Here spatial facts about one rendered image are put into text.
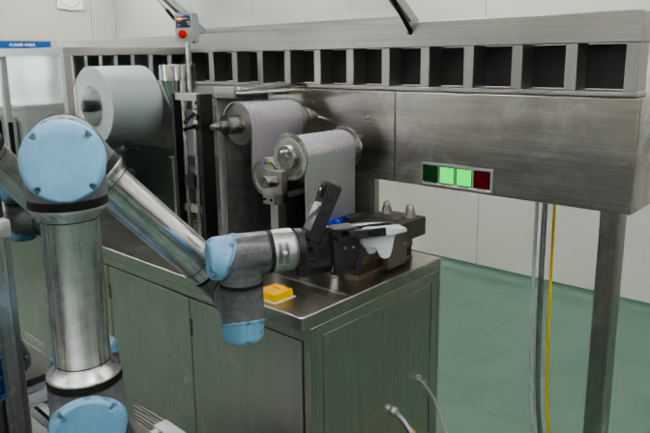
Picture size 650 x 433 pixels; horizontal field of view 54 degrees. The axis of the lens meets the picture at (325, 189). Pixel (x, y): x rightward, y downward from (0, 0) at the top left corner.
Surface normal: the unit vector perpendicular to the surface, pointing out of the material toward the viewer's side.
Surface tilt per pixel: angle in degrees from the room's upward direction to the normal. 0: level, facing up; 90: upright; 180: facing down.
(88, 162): 83
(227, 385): 90
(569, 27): 90
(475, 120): 90
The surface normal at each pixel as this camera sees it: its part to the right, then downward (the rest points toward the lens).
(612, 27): -0.67, 0.16
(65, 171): 0.35, 0.05
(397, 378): 0.74, 0.13
